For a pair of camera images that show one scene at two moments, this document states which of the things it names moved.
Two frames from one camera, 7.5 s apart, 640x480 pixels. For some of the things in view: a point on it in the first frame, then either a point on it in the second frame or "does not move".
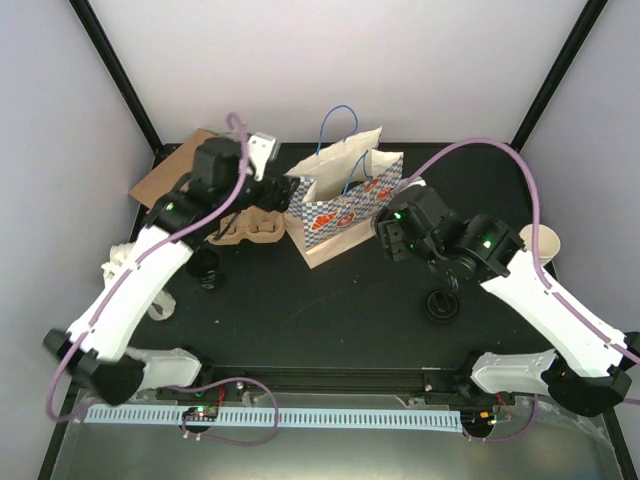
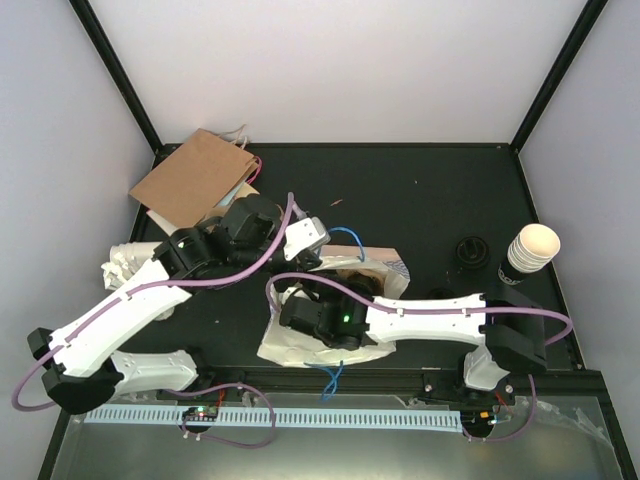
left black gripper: [283, 195] → [305, 261]
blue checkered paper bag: [342, 189] → [381, 269]
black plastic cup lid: [352, 185] → [363, 283]
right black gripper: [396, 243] → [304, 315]
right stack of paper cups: [548, 242] does not move
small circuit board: [201, 412] does not move
